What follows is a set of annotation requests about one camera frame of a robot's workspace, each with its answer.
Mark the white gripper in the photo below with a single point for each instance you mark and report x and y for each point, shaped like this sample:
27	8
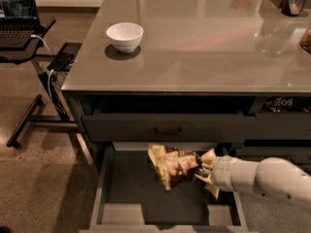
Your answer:
224	173

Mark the brown sea salt chip bag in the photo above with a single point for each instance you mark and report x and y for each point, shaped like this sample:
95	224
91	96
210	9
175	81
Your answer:
173	165

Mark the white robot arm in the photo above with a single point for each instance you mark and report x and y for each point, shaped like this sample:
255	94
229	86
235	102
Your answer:
270	179

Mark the open middle drawer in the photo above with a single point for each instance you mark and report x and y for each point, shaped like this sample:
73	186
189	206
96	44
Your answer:
130	198

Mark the dark snack bag in drawer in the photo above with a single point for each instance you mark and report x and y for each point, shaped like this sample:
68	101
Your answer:
287	104

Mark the right top drawer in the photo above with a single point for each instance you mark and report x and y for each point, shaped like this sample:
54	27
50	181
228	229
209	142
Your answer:
282	126

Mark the dark top drawer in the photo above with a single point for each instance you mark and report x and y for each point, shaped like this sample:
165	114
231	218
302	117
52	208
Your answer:
139	118

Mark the white ceramic bowl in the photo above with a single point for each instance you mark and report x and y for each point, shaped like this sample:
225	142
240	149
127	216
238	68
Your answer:
125	36

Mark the brown round container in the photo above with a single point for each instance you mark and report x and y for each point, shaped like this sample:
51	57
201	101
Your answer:
306	41

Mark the black smartphone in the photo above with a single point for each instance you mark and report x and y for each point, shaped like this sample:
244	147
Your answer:
61	61

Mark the dark glass jar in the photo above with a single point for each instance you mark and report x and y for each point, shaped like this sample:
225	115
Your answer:
295	0

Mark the black shoe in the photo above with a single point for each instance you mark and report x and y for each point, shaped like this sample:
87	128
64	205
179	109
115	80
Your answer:
5	229

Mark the black laptop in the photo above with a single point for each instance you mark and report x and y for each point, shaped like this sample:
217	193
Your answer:
19	19

